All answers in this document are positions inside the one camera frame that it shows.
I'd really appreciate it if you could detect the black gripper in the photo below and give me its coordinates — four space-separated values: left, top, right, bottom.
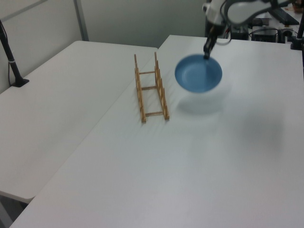
203 22 225 59

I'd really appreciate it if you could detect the blue round plate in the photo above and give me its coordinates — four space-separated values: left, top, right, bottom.
174 54 223 94

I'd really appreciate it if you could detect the wooden plate rack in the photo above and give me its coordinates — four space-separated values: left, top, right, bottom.
133 51 171 124

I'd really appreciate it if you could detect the black electronics box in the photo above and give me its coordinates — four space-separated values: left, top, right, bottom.
251 28 279 43

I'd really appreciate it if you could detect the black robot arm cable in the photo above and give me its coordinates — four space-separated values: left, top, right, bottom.
215 0 233 46

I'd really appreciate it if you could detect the grey metal partition post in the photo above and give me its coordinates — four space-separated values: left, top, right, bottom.
73 0 89 41

